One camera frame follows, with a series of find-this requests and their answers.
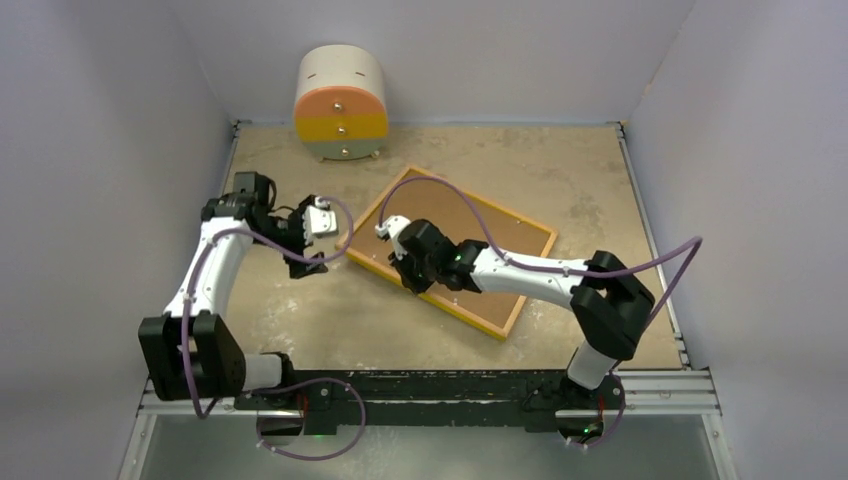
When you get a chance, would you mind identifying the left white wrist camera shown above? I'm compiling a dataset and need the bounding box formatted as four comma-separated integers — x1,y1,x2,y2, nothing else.
302,197,338,243

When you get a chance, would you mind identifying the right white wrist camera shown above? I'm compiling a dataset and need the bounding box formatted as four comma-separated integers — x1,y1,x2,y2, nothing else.
375,215,411,259

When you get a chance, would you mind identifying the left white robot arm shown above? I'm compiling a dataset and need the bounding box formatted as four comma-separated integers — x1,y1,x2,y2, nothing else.
138,172,338,409

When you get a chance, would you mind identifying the round pastel drawer cabinet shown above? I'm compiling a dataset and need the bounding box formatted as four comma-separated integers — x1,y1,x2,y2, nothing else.
292,44,389,161

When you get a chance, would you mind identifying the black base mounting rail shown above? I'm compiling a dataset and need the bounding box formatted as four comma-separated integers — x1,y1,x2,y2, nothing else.
234,369,625,441

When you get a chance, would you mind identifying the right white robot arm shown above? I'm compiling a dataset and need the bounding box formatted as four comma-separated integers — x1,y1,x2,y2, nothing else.
375,215,655,407

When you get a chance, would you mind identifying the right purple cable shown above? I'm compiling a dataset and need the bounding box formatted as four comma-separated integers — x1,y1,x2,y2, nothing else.
376,174,704,452

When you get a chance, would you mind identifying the aluminium extrusion frame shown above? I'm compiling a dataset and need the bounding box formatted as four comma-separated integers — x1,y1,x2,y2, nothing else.
121,124,725,479

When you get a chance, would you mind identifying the yellow picture frame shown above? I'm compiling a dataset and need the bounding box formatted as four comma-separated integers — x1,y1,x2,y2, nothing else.
346,166,558,340

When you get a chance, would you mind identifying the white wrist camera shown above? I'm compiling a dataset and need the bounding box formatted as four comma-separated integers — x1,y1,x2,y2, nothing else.
375,215,411,259
302,197,338,243

